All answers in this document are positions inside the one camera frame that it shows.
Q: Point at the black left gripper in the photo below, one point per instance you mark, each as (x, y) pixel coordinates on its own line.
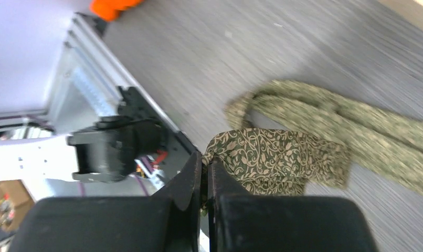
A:
(106, 151)

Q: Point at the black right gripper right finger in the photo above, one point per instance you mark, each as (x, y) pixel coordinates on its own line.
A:
(240, 221)

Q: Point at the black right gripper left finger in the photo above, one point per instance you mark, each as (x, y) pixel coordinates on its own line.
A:
(168, 220)

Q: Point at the green floral patterned tie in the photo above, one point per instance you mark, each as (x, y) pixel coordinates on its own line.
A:
(287, 133)

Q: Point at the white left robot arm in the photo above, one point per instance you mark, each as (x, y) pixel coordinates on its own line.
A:
(49, 158)

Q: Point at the orange cloth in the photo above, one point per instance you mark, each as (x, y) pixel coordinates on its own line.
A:
(110, 10)

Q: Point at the aluminium frame rail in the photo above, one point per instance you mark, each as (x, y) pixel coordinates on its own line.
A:
(87, 64)

